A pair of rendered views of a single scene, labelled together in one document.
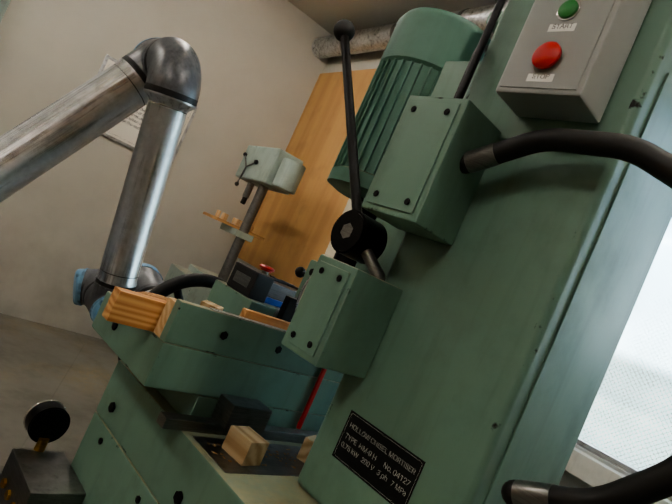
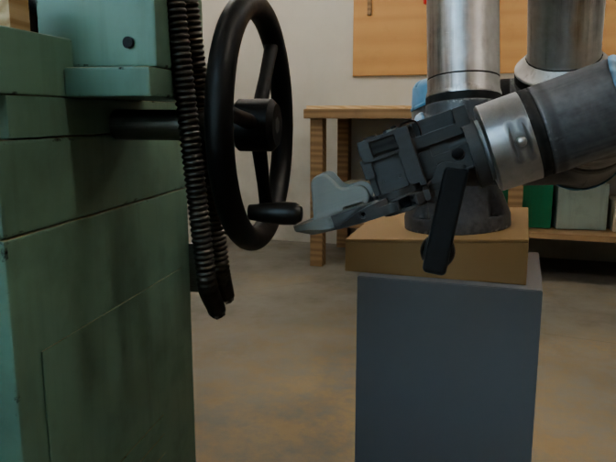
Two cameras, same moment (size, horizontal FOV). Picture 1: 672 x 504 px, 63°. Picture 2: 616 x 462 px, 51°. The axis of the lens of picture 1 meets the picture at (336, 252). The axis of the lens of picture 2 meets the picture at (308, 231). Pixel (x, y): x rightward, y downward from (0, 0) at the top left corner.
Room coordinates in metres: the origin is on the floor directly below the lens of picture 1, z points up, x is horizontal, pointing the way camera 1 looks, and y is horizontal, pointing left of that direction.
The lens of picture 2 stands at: (1.80, -0.17, 0.82)
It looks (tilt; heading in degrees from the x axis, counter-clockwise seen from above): 10 degrees down; 145
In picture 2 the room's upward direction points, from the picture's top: straight up
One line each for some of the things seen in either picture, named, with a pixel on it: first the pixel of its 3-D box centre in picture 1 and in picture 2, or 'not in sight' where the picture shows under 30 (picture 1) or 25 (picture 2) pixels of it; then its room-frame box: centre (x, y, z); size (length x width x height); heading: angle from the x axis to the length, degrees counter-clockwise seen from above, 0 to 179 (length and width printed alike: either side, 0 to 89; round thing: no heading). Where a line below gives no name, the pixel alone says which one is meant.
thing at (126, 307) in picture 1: (291, 351); not in sight; (0.89, 0.00, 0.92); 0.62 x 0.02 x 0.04; 133
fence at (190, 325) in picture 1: (329, 362); not in sight; (0.90, -0.06, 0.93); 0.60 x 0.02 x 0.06; 133
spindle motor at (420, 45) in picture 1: (410, 120); not in sight; (0.91, -0.02, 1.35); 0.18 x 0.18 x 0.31
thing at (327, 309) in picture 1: (341, 316); not in sight; (0.67, -0.04, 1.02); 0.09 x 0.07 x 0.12; 133
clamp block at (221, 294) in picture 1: (251, 320); (126, 31); (1.06, 0.10, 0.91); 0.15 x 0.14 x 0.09; 133
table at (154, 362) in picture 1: (266, 358); (61, 72); (1.00, 0.04, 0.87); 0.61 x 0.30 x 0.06; 133
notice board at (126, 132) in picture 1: (140, 114); not in sight; (3.52, 1.52, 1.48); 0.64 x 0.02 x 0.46; 126
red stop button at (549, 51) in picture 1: (546, 55); not in sight; (0.56, -0.12, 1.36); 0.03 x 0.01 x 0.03; 43
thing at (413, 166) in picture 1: (429, 168); not in sight; (0.65, -0.06, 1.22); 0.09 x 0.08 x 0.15; 43
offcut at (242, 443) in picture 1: (245, 445); not in sight; (0.71, 0.01, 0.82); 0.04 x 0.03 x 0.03; 49
